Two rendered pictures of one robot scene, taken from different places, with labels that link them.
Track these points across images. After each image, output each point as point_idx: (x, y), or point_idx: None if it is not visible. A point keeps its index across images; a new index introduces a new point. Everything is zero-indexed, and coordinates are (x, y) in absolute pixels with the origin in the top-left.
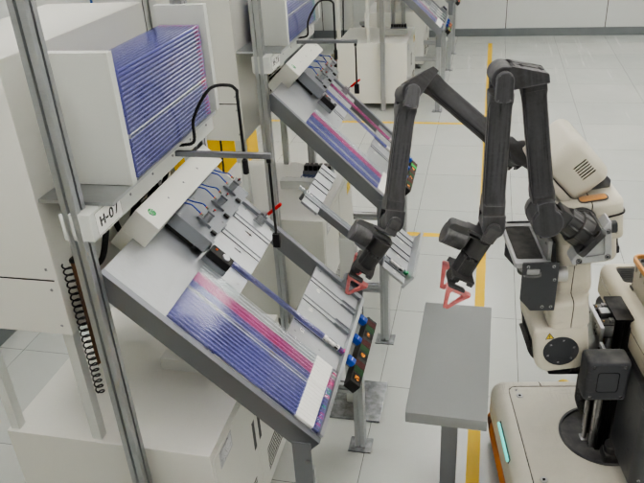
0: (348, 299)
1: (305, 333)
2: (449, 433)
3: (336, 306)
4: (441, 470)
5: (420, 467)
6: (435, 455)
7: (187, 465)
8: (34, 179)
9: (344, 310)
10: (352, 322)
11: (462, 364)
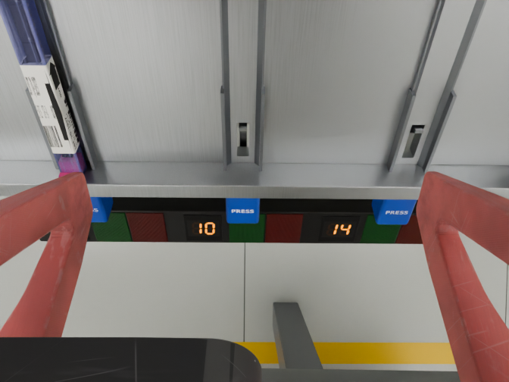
0: (491, 120)
1: None
2: (282, 366)
3: (380, 73)
4: (275, 317)
5: (312, 267)
6: (342, 291)
7: None
8: None
9: (380, 119)
10: (323, 169)
11: None
